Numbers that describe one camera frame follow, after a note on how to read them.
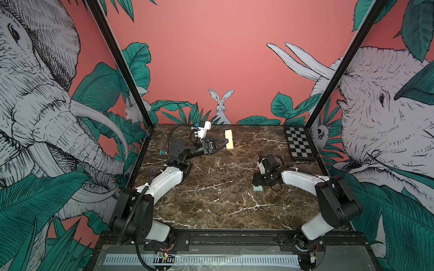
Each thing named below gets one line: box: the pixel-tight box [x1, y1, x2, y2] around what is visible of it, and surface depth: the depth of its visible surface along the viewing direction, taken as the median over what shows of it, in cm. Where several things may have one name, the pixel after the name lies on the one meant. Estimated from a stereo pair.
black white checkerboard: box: [284, 125, 316, 162], surface depth 109 cm
